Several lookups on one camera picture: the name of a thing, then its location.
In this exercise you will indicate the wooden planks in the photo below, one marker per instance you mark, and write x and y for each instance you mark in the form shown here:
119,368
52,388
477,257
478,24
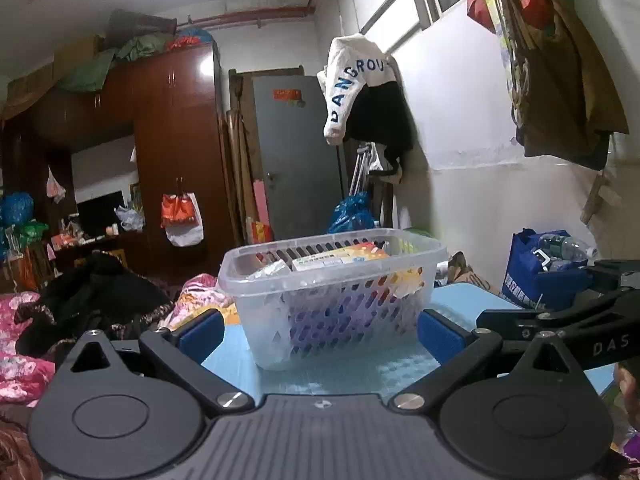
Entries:
240,160

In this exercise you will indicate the cardboard box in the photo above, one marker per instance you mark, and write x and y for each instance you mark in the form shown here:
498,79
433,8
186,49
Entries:
75,55

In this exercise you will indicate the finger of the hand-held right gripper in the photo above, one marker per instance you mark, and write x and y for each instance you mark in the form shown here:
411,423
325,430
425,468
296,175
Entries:
617,272
540,322

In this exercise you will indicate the silver blister pack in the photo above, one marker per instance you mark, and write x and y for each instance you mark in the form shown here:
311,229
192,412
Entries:
270,271

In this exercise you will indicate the red white plastic bag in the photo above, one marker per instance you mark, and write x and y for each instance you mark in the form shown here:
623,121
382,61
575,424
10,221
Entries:
180,215

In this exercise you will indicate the red pipe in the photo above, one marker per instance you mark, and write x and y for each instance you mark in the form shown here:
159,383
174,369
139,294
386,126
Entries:
250,15

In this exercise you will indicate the pink patterned cloth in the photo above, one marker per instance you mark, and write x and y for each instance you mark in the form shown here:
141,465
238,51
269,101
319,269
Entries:
200,295

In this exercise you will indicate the pink sheet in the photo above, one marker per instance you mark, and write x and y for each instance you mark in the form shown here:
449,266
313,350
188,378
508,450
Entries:
261,205

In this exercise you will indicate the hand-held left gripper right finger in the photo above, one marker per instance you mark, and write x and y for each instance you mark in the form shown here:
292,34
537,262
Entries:
440,335

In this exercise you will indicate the red hanging bag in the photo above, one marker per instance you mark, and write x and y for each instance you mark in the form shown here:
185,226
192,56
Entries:
482,2

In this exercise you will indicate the black garment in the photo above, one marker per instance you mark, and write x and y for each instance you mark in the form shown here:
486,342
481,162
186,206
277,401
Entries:
380,120

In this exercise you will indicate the blue shopping bag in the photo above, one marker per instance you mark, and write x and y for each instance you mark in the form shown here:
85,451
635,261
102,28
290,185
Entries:
520,270

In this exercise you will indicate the white hoodie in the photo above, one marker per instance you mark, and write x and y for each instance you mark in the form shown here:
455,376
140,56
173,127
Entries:
355,55

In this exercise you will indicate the orange medicine box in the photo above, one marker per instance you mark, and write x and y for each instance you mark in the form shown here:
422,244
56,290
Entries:
365,251

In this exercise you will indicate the pink floral blanket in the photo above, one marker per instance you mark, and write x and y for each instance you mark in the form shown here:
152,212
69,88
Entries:
20,375

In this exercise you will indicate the crumpled blue plastic bag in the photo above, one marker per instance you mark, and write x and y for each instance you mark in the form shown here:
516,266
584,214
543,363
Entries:
352,215

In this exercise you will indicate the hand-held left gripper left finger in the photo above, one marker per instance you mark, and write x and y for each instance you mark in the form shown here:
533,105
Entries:
200,335

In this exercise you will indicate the olive hanging garment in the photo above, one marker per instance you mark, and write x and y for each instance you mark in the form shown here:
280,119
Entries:
560,85

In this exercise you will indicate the white plastic basket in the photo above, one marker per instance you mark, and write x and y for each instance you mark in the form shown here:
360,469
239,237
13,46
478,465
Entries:
260,330

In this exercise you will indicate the black monitor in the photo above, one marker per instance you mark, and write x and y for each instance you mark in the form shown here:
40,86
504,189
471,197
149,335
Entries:
97,215

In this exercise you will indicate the person's right hand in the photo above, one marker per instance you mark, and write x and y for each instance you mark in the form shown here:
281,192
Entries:
631,395

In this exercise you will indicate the crumpled white plastic bag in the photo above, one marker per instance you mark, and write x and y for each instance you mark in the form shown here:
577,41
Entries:
130,219

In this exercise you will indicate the grey metal door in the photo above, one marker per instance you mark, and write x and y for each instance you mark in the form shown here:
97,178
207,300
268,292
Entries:
295,160

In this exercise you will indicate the brown wooden wardrobe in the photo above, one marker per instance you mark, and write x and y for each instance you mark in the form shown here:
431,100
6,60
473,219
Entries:
175,125

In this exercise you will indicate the green cloth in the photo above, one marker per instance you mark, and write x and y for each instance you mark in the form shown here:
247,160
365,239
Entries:
90,72

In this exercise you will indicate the metal folding frame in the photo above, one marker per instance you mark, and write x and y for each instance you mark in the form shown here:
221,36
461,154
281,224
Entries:
361,170

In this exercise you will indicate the white yellow medicine box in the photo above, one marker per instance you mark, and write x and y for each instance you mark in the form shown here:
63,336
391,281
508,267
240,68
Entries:
320,262

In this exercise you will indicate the small white plastic bag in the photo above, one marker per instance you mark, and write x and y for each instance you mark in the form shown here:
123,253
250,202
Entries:
55,187

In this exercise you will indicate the wooden wall bracket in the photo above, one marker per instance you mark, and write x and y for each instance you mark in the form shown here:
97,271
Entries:
597,200

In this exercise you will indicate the clear plastic bottle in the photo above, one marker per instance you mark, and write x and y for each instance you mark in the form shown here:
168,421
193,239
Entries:
565,246

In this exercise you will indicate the black clothes pile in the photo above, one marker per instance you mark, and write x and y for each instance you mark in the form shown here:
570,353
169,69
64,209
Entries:
95,295

